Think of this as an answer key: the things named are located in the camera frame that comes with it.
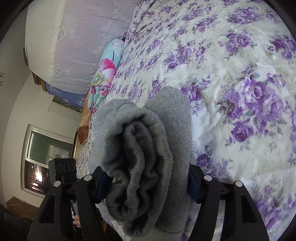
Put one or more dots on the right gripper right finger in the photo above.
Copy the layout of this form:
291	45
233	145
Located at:
242	220

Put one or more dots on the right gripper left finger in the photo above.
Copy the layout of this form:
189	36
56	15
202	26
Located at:
90	190

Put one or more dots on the grey sweatpants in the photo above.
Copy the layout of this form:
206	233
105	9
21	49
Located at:
146	150

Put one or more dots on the person's hand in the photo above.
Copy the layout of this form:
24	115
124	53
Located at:
76	221

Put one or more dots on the brown orange pillow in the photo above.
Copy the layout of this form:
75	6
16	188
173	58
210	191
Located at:
83	130

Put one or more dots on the blue patterned fabric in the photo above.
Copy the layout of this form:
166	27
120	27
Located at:
73	99

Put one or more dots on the folded teal floral quilt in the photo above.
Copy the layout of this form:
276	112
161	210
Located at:
105	73

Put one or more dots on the purple floral bedspread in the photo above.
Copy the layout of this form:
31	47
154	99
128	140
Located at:
235	61

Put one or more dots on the window with white frame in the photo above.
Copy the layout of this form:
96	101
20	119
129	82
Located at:
39	147

